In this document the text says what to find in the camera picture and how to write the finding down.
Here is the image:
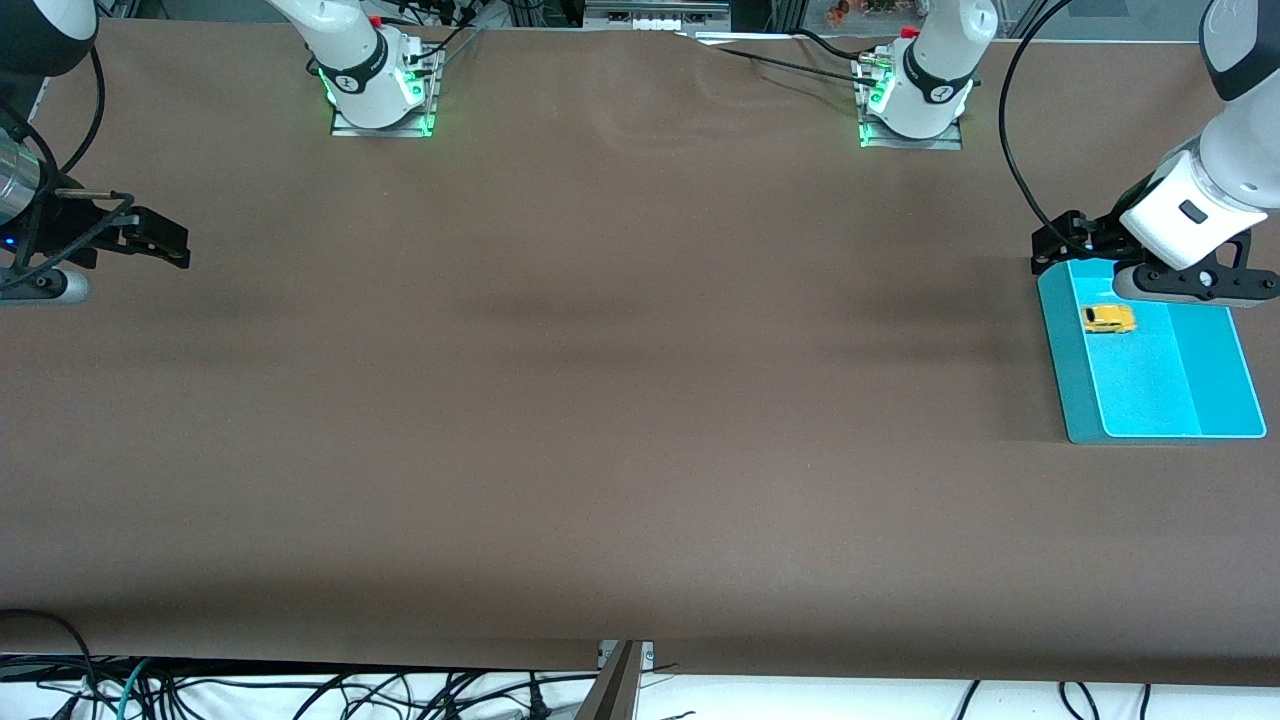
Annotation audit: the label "teal plastic bin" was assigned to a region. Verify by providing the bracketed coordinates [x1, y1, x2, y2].
[1037, 258, 1268, 444]

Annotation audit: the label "orange background objects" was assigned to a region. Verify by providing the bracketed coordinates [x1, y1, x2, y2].
[825, 0, 901, 26]

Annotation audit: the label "brown table cover sheet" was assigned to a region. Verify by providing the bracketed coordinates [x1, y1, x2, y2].
[0, 18, 1280, 689]

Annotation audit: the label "white power strip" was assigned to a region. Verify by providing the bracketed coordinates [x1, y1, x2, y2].
[585, 2, 732, 32]

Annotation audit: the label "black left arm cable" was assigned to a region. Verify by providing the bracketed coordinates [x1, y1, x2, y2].
[998, 0, 1091, 256]

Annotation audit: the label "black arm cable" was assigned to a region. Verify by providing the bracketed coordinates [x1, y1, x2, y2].
[60, 40, 107, 173]
[998, 0, 1091, 256]

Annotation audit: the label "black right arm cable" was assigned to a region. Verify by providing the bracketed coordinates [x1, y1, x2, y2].
[60, 40, 107, 173]

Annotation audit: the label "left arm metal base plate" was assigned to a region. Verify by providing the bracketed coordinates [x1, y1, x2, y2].
[858, 55, 966, 151]

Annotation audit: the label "short black base cable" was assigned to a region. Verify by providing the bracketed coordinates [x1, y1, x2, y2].
[795, 28, 869, 63]

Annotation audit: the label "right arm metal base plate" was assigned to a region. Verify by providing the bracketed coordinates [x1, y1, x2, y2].
[330, 45, 442, 138]

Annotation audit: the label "long black base cable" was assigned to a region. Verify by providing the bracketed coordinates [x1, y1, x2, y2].
[680, 33, 881, 86]

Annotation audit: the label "black looped cable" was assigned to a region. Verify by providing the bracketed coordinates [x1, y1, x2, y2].
[0, 608, 98, 701]

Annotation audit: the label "teal cable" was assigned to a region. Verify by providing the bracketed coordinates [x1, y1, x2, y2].
[115, 657, 153, 720]

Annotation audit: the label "metal table bracket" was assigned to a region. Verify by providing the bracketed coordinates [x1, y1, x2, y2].
[575, 640, 656, 720]

